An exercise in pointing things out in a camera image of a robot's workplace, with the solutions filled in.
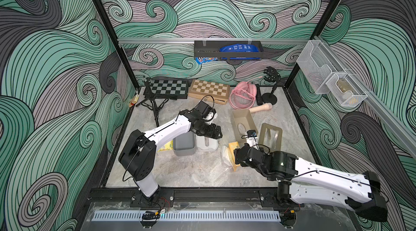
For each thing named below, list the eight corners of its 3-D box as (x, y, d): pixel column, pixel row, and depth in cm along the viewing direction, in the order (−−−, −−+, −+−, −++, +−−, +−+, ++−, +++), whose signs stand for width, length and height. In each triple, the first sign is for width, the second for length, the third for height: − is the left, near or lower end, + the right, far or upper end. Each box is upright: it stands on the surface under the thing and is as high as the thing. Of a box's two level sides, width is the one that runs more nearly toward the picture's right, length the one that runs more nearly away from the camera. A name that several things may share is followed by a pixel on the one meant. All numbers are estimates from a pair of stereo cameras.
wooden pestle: (251, 114, 105) (252, 111, 103) (248, 109, 108) (249, 107, 106) (271, 109, 108) (273, 106, 106) (269, 105, 110) (270, 102, 108)
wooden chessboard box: (187, 98, 116) (187, 93, 112) (193, 83, 126) (193, 78, 122) (227, 105, 112) (227, 100, 108) (229, 89, 122) (230, 84, 118)
